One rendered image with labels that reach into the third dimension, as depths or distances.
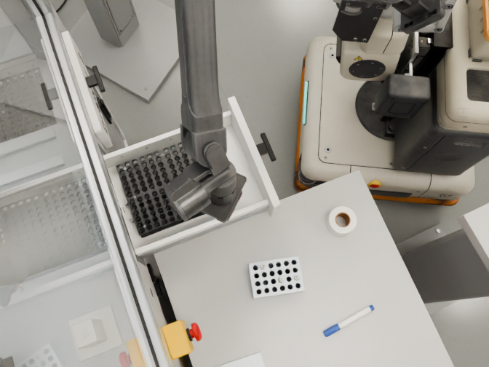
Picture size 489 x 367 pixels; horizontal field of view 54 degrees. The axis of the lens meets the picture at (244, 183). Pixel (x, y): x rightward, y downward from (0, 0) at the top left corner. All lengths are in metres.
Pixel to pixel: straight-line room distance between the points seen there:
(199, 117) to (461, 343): 1.63
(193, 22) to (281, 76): 1.52
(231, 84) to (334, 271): 1.22
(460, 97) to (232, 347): 0.88
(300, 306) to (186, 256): 0.31
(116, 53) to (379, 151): 1.24
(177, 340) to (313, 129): 1.06
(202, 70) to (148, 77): 1.47
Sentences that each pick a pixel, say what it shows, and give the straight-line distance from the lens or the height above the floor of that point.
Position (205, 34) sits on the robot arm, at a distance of 0.78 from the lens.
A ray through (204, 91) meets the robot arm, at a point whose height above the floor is 1.28.
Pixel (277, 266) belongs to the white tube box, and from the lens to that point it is 1.23.
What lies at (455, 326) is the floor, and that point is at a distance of 2.17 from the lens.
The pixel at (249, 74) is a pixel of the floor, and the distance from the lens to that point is 2.26.
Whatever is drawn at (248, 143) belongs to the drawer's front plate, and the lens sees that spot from 1.13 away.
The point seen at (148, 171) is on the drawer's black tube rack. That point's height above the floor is 0.87.
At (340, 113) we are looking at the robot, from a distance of 1.91.
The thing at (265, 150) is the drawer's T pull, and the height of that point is 0.91.
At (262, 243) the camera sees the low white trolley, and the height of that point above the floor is 0.76.
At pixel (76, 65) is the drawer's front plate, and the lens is 1.27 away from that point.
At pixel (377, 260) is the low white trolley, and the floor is 0.76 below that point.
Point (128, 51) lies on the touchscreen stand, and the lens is 2.32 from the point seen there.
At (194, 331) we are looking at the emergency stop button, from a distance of 1.09.
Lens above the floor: 1.98
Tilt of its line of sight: 74 degrees down
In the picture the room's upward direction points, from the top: 4 degrees clockwise
